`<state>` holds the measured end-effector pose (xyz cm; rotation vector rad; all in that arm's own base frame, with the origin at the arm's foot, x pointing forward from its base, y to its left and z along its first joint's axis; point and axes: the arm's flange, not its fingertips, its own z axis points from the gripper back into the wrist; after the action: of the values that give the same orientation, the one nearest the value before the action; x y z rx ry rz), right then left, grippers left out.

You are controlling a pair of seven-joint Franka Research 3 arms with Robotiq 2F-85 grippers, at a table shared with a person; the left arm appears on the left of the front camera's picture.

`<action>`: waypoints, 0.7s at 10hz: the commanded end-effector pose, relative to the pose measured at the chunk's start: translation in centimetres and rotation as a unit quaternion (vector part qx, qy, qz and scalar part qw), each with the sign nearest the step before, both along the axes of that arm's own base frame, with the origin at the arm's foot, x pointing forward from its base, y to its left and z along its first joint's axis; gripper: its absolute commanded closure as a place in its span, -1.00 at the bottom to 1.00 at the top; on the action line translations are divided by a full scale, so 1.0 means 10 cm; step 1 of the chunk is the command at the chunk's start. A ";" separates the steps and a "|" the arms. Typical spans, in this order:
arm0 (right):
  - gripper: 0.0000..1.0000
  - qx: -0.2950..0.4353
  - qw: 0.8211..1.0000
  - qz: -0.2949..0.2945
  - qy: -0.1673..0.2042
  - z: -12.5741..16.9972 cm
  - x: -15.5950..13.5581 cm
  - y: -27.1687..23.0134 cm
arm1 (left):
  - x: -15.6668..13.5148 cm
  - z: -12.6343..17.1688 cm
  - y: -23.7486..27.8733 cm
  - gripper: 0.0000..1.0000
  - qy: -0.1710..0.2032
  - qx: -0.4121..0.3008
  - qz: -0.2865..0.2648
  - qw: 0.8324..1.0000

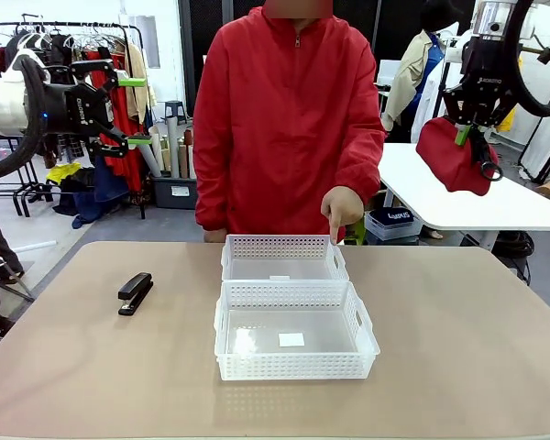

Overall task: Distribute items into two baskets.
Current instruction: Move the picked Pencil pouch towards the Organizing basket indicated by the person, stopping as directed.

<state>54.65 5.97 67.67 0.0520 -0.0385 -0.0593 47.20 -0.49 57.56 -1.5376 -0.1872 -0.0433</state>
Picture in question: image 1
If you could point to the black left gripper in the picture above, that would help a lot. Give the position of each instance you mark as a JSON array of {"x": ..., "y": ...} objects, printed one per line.
[{"x": 78, "y": 110}]

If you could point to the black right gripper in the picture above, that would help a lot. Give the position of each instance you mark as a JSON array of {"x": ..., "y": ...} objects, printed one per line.
[{"x": 488, "y": 73}]

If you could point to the red zipper pouch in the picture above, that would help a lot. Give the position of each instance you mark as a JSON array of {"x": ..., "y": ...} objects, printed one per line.
[{"x": 454, "y": 160}]

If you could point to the black stapler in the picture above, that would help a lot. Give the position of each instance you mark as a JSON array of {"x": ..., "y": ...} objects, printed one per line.
[{"x": 135, "y": 293}]

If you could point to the person's right forearm red sleeve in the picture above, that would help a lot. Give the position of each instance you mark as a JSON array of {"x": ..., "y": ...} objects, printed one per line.
[{"x": 211, "y": 192}]

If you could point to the person's left forearm red sleeve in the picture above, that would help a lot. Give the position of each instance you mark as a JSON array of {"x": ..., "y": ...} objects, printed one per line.
[{"x": 364, "y": 169}]

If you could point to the person's right hand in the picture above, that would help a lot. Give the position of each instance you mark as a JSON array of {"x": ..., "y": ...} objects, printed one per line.
[{"x": 215, "y": 236}]

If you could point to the person's left hand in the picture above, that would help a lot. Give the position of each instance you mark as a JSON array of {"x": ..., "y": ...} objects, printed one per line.
[{"x": 344, "y": 206}]

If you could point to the red hanging dress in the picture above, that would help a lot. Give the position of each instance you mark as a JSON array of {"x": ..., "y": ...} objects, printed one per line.
[{"x": 121, "y": 110}]

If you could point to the yellow hanging garment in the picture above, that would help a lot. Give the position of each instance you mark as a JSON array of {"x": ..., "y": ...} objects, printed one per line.
[{"x": 509, "y": 119}]

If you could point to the black stool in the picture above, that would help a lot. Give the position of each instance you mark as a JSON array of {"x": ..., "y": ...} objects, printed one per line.
[{"x": 174, "y": 110}]

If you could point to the beige cardboard tube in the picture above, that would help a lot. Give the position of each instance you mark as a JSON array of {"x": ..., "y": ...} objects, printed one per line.
[{"x": 158, "y": 146}]

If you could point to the grey cardboard tube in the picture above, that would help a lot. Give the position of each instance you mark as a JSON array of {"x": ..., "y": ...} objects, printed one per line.
[{"x": 149, "y": 158}]

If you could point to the beige hanging garment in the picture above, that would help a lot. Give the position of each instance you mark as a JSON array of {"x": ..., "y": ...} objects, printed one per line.
[{"x": 137, "y": 59}]

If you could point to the black tripod pole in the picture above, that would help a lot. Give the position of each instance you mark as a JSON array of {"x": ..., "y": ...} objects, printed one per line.
[{"x": 441, "y": 82}]

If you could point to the black metal clothes rack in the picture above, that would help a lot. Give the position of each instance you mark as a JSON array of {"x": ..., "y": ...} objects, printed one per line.
[{"x": 137, "y": 183}]

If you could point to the blue cloth on floor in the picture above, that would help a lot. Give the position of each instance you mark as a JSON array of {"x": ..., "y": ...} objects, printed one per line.
[{"x": 105, "y": 188}]

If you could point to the mannequin in beige jacket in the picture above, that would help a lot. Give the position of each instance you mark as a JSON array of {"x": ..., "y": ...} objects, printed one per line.
[{"x": 408, "y": 78}]

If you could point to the white background table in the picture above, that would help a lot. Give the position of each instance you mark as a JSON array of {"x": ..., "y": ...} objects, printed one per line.
[{"x": 440, "y": 201}]

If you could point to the yellow cloth on floor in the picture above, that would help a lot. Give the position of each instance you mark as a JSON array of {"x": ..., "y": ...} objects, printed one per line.
[{"x": 64, "y": 172}]

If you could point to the black hanging garment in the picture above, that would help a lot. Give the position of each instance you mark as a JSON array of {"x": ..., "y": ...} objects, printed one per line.
[{"x": 62, "y": 50}]

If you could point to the white crate with dark cloth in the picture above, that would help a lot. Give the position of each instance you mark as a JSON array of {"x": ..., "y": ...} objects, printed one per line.
[{"x": 394, "y": 224}]

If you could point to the person in red jacket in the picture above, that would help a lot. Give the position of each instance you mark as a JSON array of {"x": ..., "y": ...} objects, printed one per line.
[{"x": 284, "y": 128}]

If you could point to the bright green plastic object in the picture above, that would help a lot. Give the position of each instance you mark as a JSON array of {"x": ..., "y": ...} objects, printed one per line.
[{"x": 358, "y": 231}]

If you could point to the white perforated plastic basket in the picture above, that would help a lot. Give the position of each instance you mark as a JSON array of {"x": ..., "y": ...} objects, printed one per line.
[
  {"x": 284, "y": 256},
  {"x": 293, "y": 339}
]

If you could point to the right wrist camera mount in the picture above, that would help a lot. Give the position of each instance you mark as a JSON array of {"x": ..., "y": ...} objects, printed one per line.
[{"x": 458, "y": 52}]

